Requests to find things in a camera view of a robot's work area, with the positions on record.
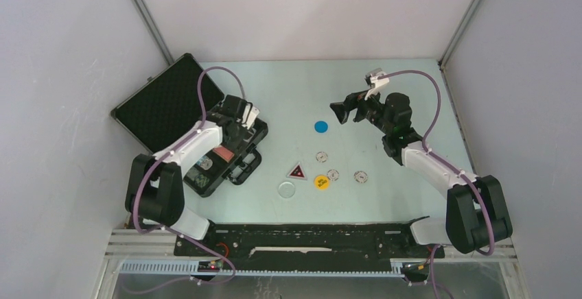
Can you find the teal green chip stack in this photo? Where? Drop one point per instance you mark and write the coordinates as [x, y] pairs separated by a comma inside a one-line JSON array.
[[196, 178]]

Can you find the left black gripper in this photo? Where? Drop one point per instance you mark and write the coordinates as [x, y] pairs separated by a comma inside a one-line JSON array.
[[235, 144]]

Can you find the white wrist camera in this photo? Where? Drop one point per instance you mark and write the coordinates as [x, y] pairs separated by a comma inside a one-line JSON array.
[[249, 115], [376, 81]]

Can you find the all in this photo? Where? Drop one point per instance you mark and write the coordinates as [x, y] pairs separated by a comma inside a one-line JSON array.
[[297, 173]]

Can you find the white poker chip upper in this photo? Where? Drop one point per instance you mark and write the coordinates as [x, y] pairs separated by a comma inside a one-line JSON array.
[[321, 157]]

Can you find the blue round chip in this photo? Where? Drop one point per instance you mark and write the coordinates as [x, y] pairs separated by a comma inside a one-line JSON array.
[[321, 127]]

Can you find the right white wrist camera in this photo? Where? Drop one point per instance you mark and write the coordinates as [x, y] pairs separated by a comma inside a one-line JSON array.
[[376, 81]]

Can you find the light blue chip stack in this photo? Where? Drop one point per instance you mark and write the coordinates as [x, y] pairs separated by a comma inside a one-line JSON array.
[[205, 163]]

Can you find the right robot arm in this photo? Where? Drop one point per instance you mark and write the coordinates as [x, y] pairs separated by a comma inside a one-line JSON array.
[[476, 213]]

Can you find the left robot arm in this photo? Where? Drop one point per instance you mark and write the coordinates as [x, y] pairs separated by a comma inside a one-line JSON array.
[[156, 189]]

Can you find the white poker chip right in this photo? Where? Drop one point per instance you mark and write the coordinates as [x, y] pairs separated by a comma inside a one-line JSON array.
[[361, 177]]

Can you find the clear round dealer button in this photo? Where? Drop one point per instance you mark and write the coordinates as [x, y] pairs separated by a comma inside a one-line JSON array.
[[286, 190]]

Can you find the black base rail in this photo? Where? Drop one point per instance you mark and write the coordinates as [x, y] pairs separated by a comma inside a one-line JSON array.
[[342, 248]]

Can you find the white poker chip middle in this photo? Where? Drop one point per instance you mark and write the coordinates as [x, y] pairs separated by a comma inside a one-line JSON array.
[[333, 175]]

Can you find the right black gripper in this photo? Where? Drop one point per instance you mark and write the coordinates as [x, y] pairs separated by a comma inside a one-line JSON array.
[[351, 102]]

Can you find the yellow big blind button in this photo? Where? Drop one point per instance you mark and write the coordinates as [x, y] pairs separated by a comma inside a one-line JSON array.
[[321, 182]]

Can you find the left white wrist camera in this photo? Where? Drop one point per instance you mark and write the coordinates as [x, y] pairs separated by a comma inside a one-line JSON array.
[[249, 115]]

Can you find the black poker set case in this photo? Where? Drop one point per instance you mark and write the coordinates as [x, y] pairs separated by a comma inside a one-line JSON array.
[[167, 107]]

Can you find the red playing card deck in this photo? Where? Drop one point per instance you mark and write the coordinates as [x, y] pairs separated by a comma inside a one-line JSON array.
[[224, 153]]

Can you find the white poker chip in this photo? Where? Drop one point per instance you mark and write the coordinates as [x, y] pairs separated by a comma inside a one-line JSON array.
[[321, 157], [333, 175], [361, 177]]

